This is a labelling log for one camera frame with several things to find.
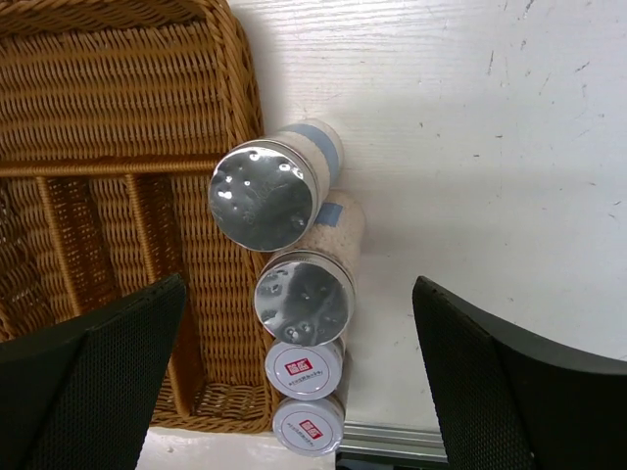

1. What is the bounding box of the silver-lid blue-label spice jar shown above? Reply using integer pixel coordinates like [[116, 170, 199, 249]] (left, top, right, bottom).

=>
[[254, 190, 365, 347]]

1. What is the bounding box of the white-lid dark sauce jar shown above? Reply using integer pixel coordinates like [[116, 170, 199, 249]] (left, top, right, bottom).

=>
[[265, 339, 346, 401]]

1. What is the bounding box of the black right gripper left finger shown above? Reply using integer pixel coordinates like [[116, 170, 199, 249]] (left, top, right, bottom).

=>
[[1, 274, 186, 469]]

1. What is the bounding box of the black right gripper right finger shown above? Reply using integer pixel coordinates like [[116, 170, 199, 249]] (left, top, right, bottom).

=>
[[412, 276, 626, 469]]

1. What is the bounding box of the white-lid brown sauce jar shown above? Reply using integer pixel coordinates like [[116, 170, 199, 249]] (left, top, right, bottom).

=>
[[272, 395, 345, 457]]

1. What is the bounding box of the brown wicker basket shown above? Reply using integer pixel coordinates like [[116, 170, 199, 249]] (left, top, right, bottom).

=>
[[1, 1, 279, 434]]

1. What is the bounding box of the silver-lid white spice jar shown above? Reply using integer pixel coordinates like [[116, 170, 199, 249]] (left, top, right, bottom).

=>
[[208, 118, 344, 253]]

